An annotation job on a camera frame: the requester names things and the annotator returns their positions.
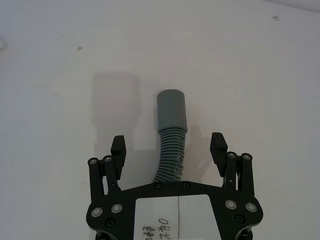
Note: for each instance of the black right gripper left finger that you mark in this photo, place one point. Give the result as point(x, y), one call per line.
point(117, 155)

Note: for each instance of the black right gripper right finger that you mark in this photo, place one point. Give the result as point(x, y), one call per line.
point(220, 155)

